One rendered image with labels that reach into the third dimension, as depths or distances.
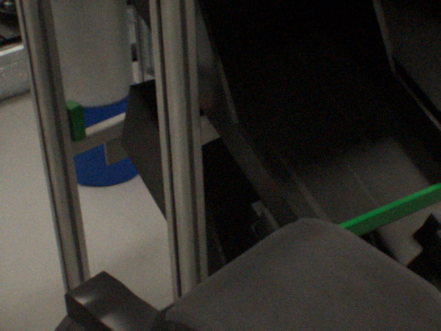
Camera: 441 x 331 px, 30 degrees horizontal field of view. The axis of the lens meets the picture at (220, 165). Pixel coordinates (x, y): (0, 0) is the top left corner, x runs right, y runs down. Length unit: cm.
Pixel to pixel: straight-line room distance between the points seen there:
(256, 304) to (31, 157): 138
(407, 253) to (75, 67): 80
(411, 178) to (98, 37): 88
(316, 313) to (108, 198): 122
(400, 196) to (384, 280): 30
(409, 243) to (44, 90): 33
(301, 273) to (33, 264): 109
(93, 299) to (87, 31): 105
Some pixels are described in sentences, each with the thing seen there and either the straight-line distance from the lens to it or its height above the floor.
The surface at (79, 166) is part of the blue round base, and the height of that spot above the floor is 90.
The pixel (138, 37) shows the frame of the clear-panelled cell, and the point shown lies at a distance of 178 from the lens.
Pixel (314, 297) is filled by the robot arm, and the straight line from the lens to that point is 23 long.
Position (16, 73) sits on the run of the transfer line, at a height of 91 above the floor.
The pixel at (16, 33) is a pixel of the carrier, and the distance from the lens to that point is 186.
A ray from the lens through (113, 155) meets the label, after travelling 74.
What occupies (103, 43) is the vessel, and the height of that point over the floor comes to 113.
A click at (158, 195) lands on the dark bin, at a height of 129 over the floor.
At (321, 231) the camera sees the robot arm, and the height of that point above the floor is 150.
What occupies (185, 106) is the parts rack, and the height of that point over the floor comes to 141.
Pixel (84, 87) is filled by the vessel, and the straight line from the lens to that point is 139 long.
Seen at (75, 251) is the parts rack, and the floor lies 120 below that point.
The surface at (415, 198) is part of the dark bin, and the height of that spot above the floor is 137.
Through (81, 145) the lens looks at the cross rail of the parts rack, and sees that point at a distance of 70.
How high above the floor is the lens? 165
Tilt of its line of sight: 32 degrees down
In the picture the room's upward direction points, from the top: 2 degrees counter-clockwise
